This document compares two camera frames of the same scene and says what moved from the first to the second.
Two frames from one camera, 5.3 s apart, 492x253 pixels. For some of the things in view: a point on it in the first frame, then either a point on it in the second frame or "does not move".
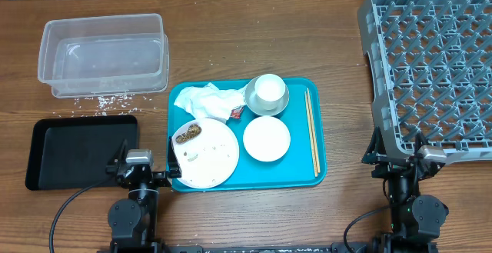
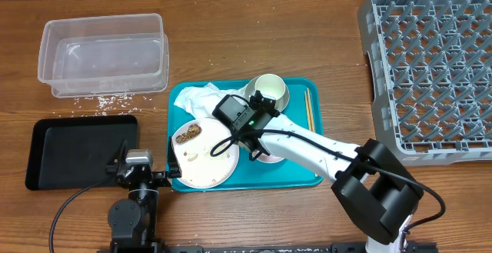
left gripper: [174, 168] does not move
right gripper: [375, 153] to [240, 144]
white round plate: [207, 151] does not move
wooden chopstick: [313, 130] does not move
